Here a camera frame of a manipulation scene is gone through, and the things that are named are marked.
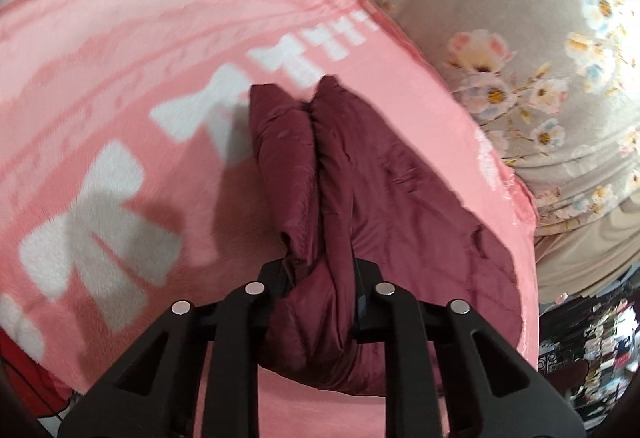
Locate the beige curtain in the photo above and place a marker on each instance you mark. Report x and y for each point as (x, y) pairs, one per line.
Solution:
(590, 248)

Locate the maroon puffer jacket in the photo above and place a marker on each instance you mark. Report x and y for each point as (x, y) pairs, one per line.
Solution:
(390, 198)

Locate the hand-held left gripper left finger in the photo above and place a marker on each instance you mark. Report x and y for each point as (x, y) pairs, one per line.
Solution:
(270, 279)

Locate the black cluttered metal rack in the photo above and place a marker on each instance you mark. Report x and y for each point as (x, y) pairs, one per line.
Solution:
(590, 358)

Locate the pink printed blanket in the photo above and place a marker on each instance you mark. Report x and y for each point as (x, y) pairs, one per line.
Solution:
(125, 67)

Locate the red cloth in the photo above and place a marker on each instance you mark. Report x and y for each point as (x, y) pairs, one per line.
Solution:
(20, 368)

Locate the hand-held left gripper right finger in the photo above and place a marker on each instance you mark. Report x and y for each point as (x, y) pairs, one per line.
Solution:
(367, 279)

